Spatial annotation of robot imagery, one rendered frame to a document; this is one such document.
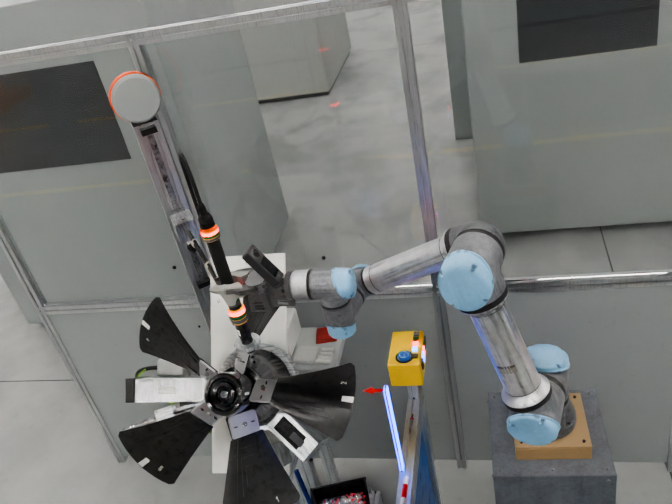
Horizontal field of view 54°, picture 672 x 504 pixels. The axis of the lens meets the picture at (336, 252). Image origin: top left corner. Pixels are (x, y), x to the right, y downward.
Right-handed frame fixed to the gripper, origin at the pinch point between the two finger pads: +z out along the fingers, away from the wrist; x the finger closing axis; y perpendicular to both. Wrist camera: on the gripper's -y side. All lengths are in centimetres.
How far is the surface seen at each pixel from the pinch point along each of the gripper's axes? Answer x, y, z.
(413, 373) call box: 21, 52, -42
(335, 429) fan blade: -10, 43, -25
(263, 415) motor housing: 2, 51, 1
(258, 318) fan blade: 10.2, 20.2, -3.2
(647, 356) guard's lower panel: 70, 92, -120
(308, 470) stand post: 31, 111, 6
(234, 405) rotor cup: -6.8, 36.9, 3.4
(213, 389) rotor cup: -4.4, 33.1, 9.3
